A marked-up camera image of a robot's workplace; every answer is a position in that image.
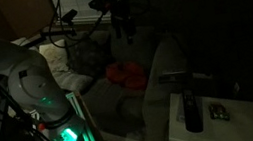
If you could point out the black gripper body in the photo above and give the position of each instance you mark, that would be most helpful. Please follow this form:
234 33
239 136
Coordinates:
123 13

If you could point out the black remote controller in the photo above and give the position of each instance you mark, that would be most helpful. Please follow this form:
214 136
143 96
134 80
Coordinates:
193 122

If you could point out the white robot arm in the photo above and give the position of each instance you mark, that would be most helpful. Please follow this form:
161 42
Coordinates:
31 83

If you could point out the dark patterned cushion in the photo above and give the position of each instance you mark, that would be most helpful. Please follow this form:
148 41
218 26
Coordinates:
90 57

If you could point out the orange red cloth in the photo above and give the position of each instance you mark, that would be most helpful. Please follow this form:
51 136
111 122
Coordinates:
128 75

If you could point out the white cream pillow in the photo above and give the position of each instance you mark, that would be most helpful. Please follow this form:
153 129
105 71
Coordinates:
57 59

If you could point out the small green patterned packet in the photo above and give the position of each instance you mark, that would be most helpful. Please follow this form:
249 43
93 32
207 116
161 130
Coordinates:
218 111

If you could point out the white side table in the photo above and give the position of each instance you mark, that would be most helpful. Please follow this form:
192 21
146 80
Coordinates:
238 128

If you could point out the black camera on stand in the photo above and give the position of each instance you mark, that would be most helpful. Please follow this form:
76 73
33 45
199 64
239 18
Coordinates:
66 26

